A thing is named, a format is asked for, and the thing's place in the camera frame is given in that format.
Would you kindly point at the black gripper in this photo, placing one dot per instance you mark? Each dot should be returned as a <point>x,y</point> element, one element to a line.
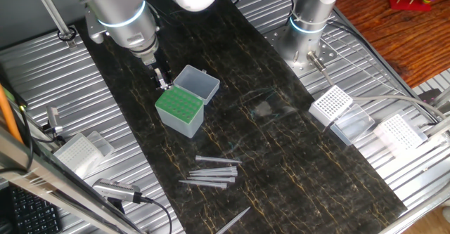
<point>160,67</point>

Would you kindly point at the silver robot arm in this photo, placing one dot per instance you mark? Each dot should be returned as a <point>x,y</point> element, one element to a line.
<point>119,5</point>

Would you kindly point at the green pipette tip holder box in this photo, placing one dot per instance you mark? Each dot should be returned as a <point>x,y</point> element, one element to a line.
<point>179,104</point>

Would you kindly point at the white pipette tip rack box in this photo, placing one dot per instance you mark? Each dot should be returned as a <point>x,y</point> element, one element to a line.
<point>399,134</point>
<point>79,153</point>
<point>330,104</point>

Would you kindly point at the black marble mat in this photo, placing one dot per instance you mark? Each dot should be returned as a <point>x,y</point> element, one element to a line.
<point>263,156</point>

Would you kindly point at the slim metal pole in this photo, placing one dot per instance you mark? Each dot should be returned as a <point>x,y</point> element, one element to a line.
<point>51,9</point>

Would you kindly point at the black keyboard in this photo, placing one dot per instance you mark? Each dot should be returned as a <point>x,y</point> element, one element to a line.
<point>31,214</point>

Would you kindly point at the small dark electronic box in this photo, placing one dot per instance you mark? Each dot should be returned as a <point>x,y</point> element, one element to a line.
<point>432,95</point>

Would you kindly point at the aluminium profile bar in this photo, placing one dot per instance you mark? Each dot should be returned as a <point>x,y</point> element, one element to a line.
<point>441,125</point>

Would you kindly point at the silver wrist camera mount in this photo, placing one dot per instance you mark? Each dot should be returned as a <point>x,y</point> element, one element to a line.
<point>93,30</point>

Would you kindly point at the metal pole foot bracket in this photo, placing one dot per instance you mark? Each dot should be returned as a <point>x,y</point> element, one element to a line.
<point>72,44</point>

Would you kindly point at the small metal foot bracket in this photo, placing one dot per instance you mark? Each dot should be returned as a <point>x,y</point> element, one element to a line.
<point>53,116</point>

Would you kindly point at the grey vented depth camera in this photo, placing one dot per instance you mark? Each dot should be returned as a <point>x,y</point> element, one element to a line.
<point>116,190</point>

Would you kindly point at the aluminium frame strut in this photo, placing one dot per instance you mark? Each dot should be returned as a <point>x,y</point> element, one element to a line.
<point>52,181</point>

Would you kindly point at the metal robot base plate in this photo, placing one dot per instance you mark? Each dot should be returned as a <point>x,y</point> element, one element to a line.
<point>327,53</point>

